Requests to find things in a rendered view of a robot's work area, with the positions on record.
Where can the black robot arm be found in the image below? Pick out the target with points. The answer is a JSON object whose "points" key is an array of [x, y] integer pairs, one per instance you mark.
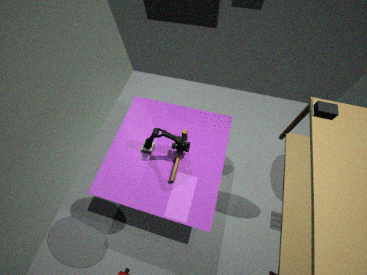
{"points": [[178, 140]]}

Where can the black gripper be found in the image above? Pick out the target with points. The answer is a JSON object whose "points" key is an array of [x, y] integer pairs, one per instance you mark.
{"points": [[174, 146]]}

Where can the wooden board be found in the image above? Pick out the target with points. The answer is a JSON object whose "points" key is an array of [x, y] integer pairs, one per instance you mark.
{"points": [[175, 167]]}

